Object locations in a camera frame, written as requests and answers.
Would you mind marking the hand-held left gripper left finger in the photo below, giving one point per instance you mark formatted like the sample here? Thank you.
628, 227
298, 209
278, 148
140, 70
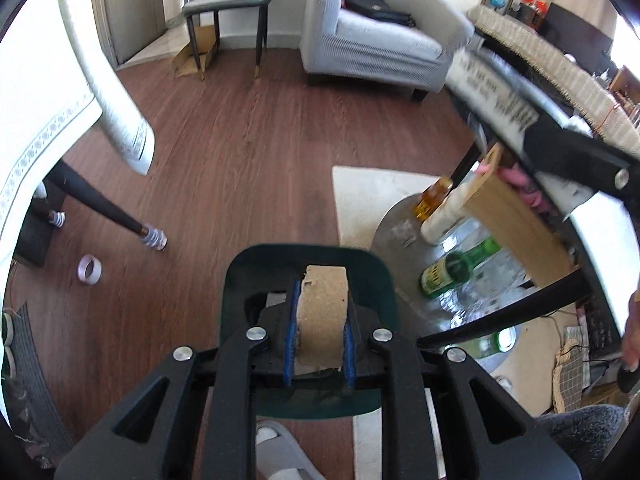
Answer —
291, 340

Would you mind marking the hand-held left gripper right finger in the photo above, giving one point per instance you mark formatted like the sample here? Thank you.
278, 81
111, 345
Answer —
350, 355

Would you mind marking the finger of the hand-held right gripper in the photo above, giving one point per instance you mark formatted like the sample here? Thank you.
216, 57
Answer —
575, 152

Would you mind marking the brown cardboard tape roll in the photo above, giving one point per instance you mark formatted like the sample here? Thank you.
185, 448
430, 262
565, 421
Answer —
322, 310

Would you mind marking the black waste bin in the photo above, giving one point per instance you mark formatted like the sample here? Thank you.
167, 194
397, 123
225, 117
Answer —
240, 280

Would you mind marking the person's right hand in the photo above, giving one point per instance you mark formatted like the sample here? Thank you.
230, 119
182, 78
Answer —
634, 330

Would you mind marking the wooden shelf box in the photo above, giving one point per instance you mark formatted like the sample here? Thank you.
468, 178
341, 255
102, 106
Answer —
627, 87

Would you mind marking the beige lace cabinet cloth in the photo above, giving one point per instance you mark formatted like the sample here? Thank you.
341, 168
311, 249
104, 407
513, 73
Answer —
550, 65

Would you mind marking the grey slipper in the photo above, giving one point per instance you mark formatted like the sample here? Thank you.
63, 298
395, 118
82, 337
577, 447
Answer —
285, 452

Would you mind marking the black monitor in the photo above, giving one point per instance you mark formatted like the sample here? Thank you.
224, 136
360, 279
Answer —
575, 35

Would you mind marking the green glass bottle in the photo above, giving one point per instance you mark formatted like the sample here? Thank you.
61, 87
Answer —
450, 275

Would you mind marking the round grey marble table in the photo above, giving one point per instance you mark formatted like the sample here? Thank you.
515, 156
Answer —
395, 220

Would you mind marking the white cylindrical bottle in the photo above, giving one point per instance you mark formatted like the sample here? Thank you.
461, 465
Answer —
445, 220

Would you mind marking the amber bottle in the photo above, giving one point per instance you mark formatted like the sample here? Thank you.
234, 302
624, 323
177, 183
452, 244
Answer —
430, 200

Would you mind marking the small red flags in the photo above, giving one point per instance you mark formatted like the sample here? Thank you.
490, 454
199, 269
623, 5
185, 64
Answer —
532, 1

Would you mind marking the small blue globe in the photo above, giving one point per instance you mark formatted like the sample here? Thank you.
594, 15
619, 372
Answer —
497, 1

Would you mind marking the purple tape roll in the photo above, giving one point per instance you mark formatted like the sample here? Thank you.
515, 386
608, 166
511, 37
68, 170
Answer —
90, 270

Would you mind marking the checked cloth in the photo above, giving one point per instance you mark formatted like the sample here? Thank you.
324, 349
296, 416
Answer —
572, 375

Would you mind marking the light grey armchair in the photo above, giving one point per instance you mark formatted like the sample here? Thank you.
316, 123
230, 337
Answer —
380, 45

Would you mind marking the black table leg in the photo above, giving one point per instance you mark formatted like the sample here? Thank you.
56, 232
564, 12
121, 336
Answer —
100, 200

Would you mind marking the person's grey trouser leg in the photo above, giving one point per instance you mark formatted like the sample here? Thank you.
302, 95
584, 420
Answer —
580, 440

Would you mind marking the black bag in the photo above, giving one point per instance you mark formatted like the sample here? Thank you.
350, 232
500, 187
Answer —
375, 7

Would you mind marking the dark floor mat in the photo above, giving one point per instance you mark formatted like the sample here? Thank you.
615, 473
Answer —
35, 400

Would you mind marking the flat cardboard box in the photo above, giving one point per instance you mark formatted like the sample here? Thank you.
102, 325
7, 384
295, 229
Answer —
187, 57

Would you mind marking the grey dining chair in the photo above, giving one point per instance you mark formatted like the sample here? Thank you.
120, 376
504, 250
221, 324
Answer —
225, 7

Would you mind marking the grey door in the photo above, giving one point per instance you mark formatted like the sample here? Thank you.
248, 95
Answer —
130, 5

